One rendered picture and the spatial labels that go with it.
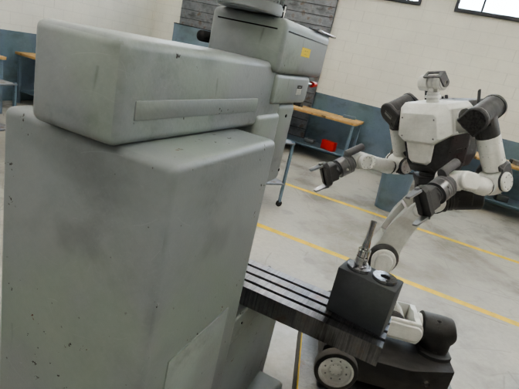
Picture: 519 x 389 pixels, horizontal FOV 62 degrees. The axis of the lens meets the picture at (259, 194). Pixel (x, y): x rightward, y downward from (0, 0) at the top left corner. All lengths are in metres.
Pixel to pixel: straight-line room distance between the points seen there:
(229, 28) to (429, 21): 7.83
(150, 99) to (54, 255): 0.42
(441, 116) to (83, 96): 1.40
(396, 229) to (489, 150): 0.52
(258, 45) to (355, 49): 7.92
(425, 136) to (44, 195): 1.45
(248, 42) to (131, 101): 0.64
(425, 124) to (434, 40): 7.20
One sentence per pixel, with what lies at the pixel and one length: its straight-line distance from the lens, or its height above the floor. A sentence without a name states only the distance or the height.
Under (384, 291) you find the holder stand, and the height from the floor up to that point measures 1.09.
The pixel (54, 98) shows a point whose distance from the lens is 0.94.
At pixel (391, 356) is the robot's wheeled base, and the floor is 0.57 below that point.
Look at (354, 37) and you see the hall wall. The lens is 9.30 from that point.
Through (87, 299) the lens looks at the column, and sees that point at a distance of 1.05.
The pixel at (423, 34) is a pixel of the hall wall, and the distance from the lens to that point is 9.11.
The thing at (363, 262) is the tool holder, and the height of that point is 1.14.
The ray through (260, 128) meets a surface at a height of 1.56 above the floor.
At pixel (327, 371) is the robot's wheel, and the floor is 0.48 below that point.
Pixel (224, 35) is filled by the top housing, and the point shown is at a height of 1.80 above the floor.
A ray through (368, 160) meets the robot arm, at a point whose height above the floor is 1.42.
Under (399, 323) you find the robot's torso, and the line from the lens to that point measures 2.24.
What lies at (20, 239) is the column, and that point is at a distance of 1.16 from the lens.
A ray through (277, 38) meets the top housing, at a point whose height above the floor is 1.83.
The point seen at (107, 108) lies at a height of 1.63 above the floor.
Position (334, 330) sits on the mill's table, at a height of 0.90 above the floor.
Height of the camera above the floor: 1.79
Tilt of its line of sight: 18 degrees down
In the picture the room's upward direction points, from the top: 13 degrees clockwise
